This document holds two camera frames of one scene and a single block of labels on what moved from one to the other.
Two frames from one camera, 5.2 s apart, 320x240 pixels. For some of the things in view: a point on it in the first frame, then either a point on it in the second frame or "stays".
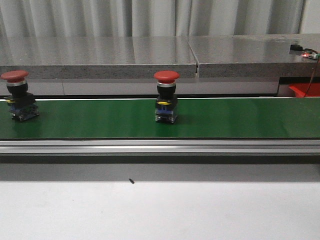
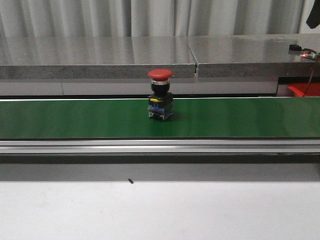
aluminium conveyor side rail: [159, 147] stays
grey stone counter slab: [97, 57] stays
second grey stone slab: [254, 56] stays
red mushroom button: [22, 105] -> [161, 102]
